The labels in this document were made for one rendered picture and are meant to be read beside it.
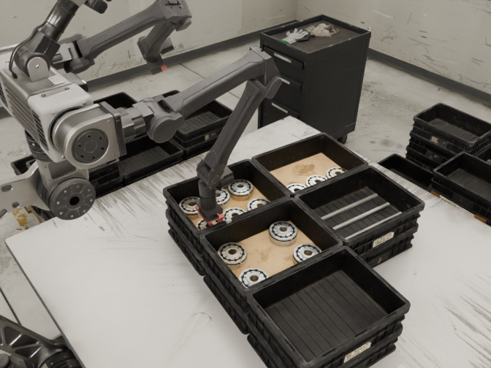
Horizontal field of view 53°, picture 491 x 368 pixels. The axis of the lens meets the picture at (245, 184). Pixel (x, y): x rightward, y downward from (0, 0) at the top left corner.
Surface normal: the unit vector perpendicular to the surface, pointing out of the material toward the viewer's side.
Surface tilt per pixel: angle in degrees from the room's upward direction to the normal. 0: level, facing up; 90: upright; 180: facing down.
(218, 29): 90
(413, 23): 90
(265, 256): 0
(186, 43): 90
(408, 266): 0
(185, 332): 0
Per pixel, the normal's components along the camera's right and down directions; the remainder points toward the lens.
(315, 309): 0.01, -0.79
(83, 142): 0.64, 0.47
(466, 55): -0.77, 0.38
